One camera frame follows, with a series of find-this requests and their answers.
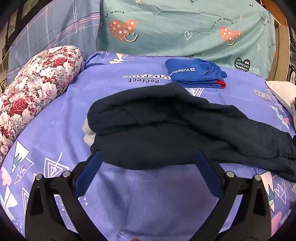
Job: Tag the purple printed bedsheet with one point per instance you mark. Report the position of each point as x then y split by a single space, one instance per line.
57 129

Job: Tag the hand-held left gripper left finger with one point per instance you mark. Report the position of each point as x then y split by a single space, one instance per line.
89 172

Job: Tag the dark navy pants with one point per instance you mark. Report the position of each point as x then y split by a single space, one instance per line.
161 129

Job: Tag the row of black framed pictures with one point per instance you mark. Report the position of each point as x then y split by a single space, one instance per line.
12 25

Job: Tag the grey-blue plaid pillow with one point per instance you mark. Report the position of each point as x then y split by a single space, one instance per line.
57 27

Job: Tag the green heart print quilt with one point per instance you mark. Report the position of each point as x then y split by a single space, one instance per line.
173 30

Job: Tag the folded blue and red garment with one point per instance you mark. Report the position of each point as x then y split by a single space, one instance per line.
185 71

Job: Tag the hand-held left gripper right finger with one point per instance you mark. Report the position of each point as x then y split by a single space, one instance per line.
208 172

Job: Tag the wooden headboard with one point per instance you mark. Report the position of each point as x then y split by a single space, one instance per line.
283 46

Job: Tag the red floral pillow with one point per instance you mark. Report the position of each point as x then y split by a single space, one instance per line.
34 88

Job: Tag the white textured cloth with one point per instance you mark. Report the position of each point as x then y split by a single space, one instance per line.
284 92

